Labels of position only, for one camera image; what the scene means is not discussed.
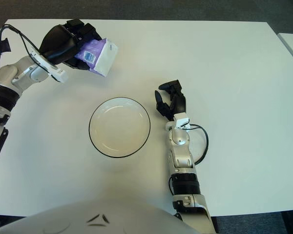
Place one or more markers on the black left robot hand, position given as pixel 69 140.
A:
pixel 58 44

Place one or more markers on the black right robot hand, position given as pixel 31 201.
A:
pixel 179 103

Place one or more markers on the purple tissue paper pack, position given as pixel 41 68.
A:
pixel 105 61

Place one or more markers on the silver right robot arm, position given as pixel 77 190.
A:
pixel 183 153

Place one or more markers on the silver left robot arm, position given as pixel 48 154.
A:
pixel 7 75

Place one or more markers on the white plate with black rim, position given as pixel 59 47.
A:
pixel 119 129

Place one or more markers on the silver robot torso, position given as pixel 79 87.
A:
pixel 88 217

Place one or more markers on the black table leg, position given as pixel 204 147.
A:
pixel 289 223

